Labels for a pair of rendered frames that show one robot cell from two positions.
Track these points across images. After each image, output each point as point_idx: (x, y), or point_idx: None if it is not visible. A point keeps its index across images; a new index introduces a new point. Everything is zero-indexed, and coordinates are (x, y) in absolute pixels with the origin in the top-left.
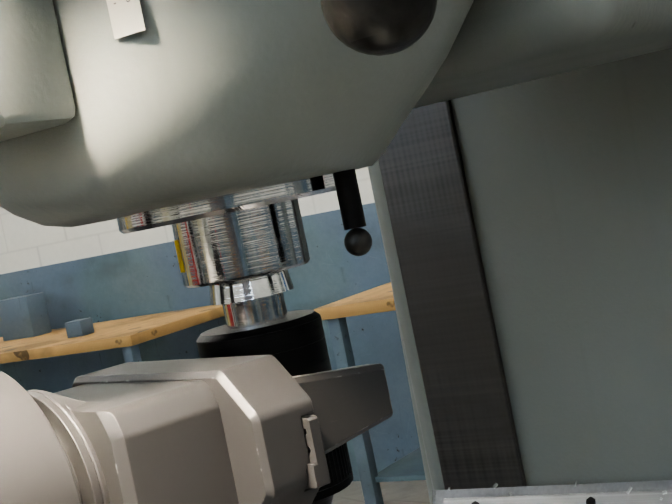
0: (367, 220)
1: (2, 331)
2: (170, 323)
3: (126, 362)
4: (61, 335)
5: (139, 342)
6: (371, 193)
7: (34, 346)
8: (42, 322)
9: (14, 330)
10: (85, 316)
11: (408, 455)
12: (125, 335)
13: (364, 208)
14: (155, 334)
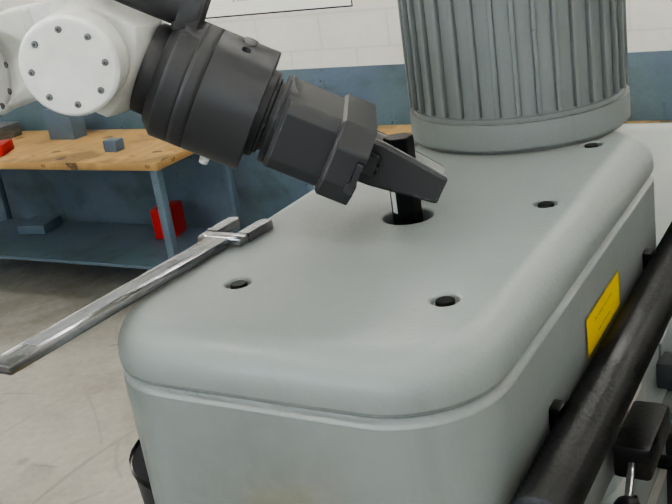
0: (332, 79)
1: (49, 132)
2: (184, 150)
3: (152, 181)
4: (97, 144)
5: (162, 167)
6: (336, 60)
7: (80, 158)
8: (80, 128)
9: (59, 133)
10: (111, 122)
11: None
12: (152, 162)
13: (331, 70)
14: (173, 160)
